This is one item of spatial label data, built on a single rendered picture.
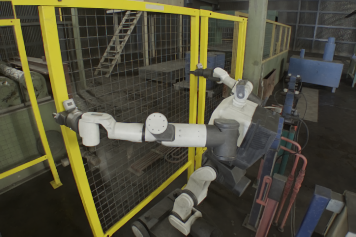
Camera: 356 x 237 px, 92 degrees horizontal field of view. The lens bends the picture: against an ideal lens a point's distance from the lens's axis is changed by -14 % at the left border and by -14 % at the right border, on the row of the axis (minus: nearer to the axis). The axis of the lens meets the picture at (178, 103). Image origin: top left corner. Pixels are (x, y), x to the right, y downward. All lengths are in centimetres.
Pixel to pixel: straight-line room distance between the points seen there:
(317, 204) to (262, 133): 52
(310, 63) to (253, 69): 446
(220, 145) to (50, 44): 79
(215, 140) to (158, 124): 22
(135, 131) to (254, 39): 246
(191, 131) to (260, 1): 246
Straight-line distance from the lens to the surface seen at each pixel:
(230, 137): 77
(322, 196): 121
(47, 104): 283
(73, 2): 99
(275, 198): 132
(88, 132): 80
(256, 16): 297
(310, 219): 133
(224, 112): 89
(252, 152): 98
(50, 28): 93
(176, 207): 168
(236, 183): 113
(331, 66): 732
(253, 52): 298
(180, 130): 74
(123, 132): 76
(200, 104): 196
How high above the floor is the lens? 169
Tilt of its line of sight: 21 degrees down
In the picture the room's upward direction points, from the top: straight up
